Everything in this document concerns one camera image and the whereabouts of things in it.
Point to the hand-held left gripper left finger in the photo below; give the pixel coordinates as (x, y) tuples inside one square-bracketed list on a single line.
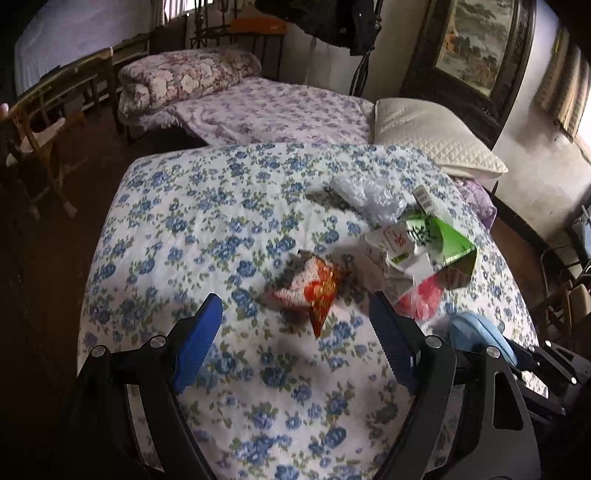
[(198, 341)]

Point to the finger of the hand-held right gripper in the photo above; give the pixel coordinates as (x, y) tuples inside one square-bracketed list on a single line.
[(549, 367), (547, 404)]

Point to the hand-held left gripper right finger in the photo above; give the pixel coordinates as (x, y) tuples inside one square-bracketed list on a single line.
[(392, 341)]

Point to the red plastic wrapper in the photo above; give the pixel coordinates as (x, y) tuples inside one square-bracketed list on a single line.
[(422, 300)]

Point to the blue face mask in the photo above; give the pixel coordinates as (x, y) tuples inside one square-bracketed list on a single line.
[(475, 334)]

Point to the red gold snack wrapper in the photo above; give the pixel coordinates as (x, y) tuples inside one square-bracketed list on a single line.
[(318, 286)]

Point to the green white carton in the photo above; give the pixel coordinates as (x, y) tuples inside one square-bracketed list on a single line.
[(438, 240)]

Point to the clear plastic bag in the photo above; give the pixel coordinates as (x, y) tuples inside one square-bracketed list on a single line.
[(369, 198)]

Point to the wooden slatted chair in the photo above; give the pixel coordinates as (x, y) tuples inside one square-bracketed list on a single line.
[(577, 300)]

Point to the white blue floral blanket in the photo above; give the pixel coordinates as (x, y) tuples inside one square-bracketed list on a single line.
[(258, 230)]

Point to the purple floral cloth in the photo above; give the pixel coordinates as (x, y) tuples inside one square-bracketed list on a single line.
[(475, 201)]

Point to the white quilted pillow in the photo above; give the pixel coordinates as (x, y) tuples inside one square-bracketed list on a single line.
[(434, 134)]

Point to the purple floral bedsheet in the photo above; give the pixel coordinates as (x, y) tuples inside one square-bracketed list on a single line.
[(277, 110)]

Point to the small wooden chair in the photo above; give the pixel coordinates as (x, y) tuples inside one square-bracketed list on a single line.
[(39, 138)]

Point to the folded pink floral quilt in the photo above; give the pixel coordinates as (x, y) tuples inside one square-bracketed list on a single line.
[(184, 76)]

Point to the black coat stand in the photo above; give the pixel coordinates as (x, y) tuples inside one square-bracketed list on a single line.
[(360, 74)]

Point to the wooden desk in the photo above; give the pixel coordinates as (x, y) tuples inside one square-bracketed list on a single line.
[(78, 74)]

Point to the black metal rack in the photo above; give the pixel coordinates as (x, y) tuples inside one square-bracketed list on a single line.
[(207, 39)]

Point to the dark framed landscape painting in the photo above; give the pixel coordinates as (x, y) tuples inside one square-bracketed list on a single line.
[(471, 41)]

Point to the orange flat box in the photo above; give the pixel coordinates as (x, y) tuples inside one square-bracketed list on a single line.
[(258, 25)]

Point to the dark hanging coat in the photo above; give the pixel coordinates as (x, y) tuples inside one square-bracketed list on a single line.
[(332, 21)]

